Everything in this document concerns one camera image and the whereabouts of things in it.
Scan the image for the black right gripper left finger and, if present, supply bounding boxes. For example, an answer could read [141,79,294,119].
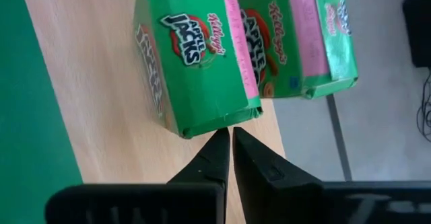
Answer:
[167,128,231,188]

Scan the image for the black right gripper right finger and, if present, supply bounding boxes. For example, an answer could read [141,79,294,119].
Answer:
[232,126,324,224]

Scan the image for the Apple Jacks cereal box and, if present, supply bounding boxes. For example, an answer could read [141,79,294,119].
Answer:
[237,0,358,100]
[133,0,263,140]

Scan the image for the black equipment box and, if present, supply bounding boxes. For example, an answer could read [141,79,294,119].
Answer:
[402,0,431,69]

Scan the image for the wooden shelf black metal frame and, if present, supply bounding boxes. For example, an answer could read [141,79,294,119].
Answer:
[19,0,353,224]

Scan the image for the black cable bundle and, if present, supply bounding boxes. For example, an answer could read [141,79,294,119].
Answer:
[416,67,431,143]

